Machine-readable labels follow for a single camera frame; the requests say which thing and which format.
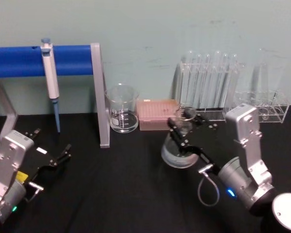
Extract clear glass beaker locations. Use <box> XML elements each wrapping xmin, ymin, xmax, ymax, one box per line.
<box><xmin>104</xmin><ymin>83</ymin><xmax>140</xmax><ymax>133</ymax></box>

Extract white and blue pipette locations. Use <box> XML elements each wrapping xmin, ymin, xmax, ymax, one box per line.
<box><xmin>40</xmin><ymin>37</ymin><xmax>62</xmax><ymax>133</ymax></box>

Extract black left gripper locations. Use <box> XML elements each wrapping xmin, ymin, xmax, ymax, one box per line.
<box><xmin>16</xmin><ymin>128</ymin><xmax>72</xmax><ymax>185</ymax></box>

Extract low clear acrylic rack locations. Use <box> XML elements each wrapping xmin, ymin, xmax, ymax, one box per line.
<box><xmin>233</xmin><ymin>89</ymin><xmax>290</xmax><ymax>124</ymax></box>

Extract clear glass test tube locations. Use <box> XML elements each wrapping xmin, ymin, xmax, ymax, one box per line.
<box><xmin>187</xmin><ymin>50</ymin><xmax>195</xmax><ymax>107</ymax></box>
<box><xmin>213</xmin><ymin>50</ymin><xmax>222</xmax><ymax>108</ymax></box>
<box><xmin>230</xmin><ymin>53</ymin><xmax>239</xmax><ymax>108</ymax></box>
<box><xmin>221</xmin><ymin>53</ymin><xmax>229</xmax><ymax>108</ymax></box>
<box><xmin>195</xmin><ymin>53</ymin><xmax>203</xmax><ymax>107</ymax></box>
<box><xmin>203</xmin><ymin>53</ymin><xmax>211</xmax><ymax>108</ymax></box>

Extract blue bar stand grey legs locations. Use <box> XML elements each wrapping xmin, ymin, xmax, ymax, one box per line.
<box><xmin>0</xmin><ymin>43</ymin><xmax>112</xmax><ymax>156</ymax></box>

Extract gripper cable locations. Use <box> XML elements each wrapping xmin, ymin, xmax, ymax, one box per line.
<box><xmin>24</xmin><ymin>182</ymin><xmax>45</xmax><ymax>203</ymax></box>
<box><xmin>197</xmin><ymin>164</ymin><xmax>221</xmax><ymax>207</ymax></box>

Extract black table cloth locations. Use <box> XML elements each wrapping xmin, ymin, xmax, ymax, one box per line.
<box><xmin>0</xmin><ymin>104</ymin><xmax>291</xmax><ymax>233</ymax></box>

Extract clear acrylic test tube rack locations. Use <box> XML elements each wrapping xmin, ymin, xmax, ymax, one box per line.
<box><xmin>178</xmin><ymin>61</ymin><xmax>241</xmax><ymax>122</ymax></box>

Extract wide clear glass tube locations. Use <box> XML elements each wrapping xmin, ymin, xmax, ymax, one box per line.
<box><xmin>253</xmin><ymin>48</ymin><xmax>285</xmax><ymax>107</ymax></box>

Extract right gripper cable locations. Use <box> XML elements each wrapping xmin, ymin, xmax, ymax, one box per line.
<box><xmin>197</xmin><ymin>164</ymin><xmax>221</xmax><ymax>207</ymax></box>

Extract clear glass conical flask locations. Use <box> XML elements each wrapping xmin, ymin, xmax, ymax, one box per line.
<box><xmin>160</xmin><ymin>103</ymin><xmax>200</xmax><ymax>169</ymax></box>

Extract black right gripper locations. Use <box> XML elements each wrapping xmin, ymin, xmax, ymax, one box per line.
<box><xmin>167</xmin><ymin>113</ymin><xmax>236</xmax><ymax>178</ymax></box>

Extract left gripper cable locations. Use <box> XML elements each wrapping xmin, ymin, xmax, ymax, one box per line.
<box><xmin>24</xmin><ymin>182</ymin><xmax>45</xmax><ymax>203</ymax></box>

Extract pink pipette tip box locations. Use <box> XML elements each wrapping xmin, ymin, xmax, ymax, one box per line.
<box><xmin>136</xmin><ymin>99</ymin><xmax>183</xmax><ymax>132</ymax></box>

